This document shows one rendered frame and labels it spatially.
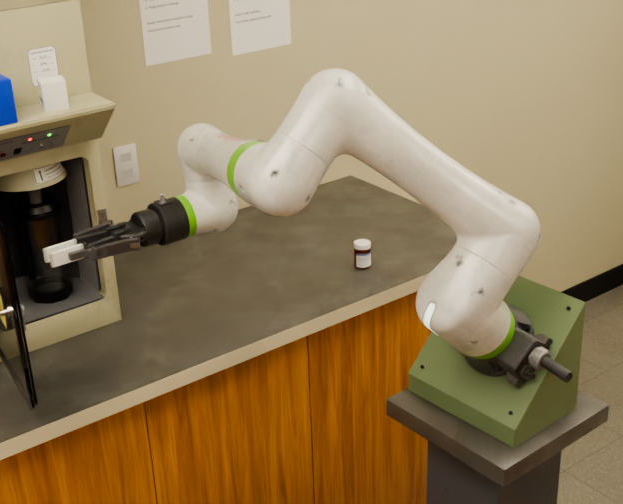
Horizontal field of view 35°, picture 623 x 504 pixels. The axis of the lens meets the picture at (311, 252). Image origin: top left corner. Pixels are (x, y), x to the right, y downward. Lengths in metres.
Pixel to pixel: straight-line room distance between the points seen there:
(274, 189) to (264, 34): 1.36
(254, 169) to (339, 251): 1.06
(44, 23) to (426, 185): 0.89
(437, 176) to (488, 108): 1.94
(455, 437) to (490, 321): 0.26
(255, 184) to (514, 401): 0.67
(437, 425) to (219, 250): 1.00
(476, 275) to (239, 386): 0.78
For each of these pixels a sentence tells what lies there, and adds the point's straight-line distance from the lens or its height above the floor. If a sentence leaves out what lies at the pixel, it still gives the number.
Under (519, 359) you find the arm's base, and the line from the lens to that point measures 1.91.
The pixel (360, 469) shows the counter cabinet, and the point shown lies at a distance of 2.78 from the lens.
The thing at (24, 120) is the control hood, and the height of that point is 1.51.
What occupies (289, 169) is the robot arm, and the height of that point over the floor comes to 1.51.
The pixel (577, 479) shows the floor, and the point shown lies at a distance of 3.46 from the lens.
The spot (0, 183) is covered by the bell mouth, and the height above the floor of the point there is 1.33.
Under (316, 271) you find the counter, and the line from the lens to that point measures 2.61.
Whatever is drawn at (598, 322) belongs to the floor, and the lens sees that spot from 4.39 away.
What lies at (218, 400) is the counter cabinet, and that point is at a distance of 2.35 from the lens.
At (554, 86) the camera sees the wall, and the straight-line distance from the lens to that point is 3.95.
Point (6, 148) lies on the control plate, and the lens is 2.12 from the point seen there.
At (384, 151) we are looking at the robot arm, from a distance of 1.73.
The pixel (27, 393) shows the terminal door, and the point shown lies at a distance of 2.05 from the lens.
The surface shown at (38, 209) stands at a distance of 2.33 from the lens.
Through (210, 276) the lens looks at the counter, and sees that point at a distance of 2.62.
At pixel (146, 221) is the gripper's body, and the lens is 2.05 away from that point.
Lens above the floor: 2.09
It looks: 25 degrees down
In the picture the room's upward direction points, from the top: 2 degrees counter-clockwise
